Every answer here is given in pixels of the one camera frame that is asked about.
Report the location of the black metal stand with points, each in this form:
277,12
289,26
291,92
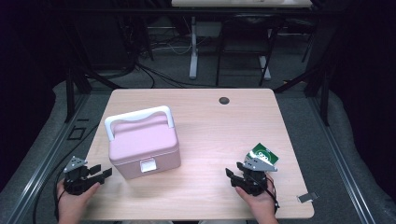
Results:
70,93
323,93

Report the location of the small grey metal clip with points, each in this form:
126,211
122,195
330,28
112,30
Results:
307,197

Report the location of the dark curtain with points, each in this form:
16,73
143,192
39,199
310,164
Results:
28,77
364,77

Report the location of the white desk leg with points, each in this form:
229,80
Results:
193,53
265,67

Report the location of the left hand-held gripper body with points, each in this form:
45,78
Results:
77,182

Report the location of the round black table grommet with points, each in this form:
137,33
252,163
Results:
224,100

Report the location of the aluminium floor rail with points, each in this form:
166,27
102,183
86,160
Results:
342,161
46,158

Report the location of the light background desk top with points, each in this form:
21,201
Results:
239,2

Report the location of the green and white small carton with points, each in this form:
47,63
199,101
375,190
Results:
264,154

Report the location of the white under-desk box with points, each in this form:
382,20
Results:
208,29

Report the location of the person's left hand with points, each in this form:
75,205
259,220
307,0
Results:
71,207

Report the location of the person's right hand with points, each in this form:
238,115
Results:
263,207

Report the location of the black chair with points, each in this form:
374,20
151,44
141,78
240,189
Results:
249,23

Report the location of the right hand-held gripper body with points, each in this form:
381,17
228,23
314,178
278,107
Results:
253,182

